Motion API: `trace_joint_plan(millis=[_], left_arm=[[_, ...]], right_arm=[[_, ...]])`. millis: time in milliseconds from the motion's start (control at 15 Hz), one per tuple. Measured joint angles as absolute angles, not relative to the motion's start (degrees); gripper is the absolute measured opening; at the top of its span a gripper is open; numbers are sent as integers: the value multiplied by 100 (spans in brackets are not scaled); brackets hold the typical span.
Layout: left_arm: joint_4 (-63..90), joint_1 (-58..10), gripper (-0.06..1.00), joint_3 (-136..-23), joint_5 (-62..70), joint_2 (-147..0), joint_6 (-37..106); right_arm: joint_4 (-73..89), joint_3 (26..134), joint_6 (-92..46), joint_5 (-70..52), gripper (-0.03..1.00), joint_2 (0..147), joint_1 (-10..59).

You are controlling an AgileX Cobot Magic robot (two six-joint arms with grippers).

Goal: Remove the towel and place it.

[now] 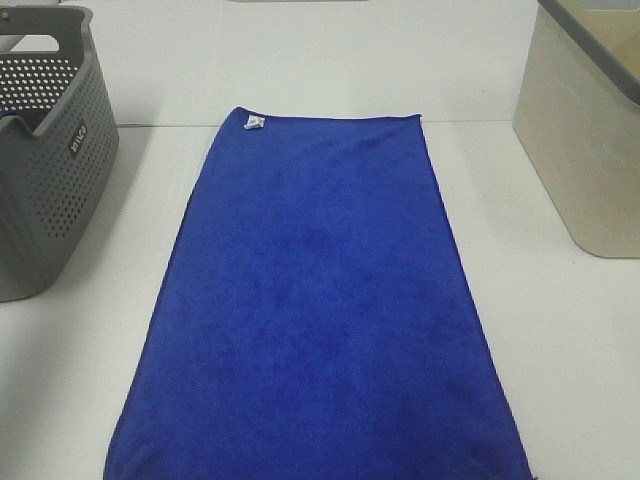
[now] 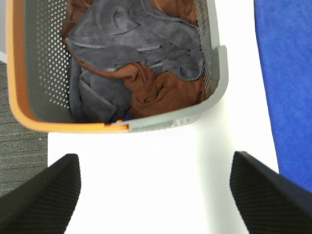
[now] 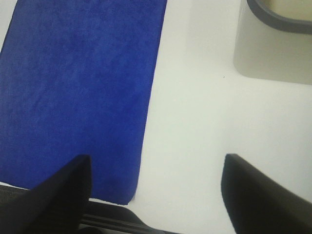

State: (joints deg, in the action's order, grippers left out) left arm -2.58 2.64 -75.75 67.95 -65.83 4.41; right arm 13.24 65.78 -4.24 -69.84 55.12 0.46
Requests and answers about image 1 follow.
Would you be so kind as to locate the beige plastic basket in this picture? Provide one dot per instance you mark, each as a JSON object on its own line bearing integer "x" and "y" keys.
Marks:
{"x": 577, "y": 118}

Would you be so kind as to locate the grey perforated laundry basket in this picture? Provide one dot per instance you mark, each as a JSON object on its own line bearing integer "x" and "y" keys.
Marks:
{"x": 58, "y": 144}

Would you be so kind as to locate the blue towel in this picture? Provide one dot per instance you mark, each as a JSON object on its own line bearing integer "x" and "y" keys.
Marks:
{"x": 315, "y": 321}

